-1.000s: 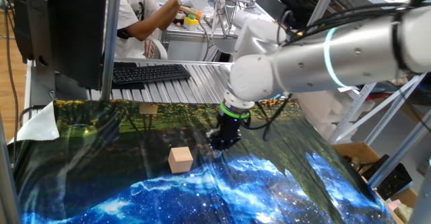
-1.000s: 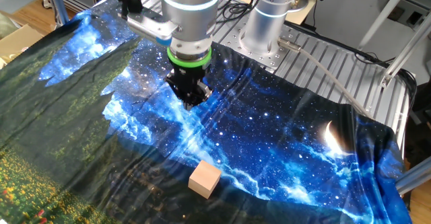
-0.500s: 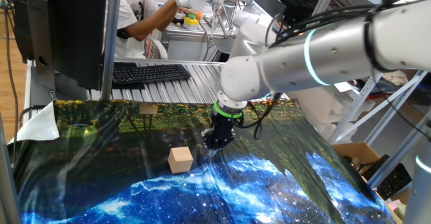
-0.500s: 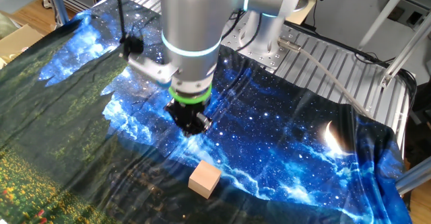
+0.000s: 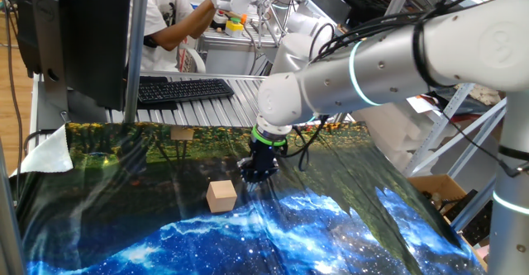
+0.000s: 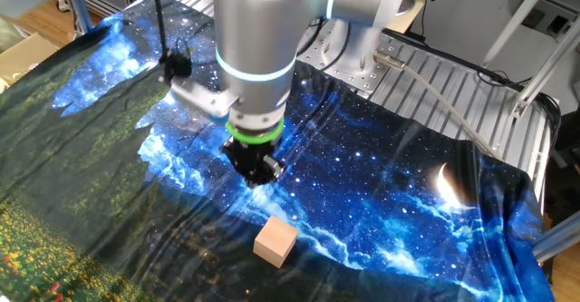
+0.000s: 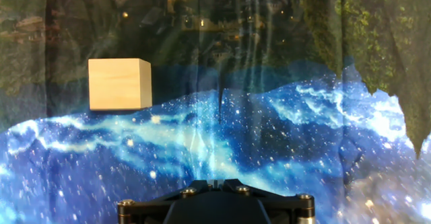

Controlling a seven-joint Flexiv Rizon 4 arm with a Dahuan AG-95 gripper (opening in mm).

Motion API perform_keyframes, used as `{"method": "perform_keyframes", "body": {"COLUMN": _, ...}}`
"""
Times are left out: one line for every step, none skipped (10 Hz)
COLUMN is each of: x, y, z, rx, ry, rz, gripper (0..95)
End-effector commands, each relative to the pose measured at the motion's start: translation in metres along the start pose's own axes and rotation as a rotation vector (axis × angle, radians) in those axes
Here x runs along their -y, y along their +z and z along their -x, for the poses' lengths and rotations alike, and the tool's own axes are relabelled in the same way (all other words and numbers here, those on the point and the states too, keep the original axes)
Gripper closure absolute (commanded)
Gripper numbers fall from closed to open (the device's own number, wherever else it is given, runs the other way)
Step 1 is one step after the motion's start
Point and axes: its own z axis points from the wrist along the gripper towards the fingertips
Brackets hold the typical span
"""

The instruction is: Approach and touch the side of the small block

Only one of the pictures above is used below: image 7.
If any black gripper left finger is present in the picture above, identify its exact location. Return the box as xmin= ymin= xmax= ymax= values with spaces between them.
xmin=117 ymin=179 xmax=217 ymax=224

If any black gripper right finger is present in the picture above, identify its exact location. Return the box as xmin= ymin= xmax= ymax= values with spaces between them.
xmin=215 ymin=178 xmax=317 ymax=224

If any small light wooden cube block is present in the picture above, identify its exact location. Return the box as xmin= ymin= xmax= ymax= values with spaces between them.
xmin=88 ymin=57 xmax=154 ymax=112

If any galaxy and village printed cloth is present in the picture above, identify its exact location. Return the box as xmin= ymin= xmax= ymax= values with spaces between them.
xmin=0 ymin=0 xmax=431 ymax=224

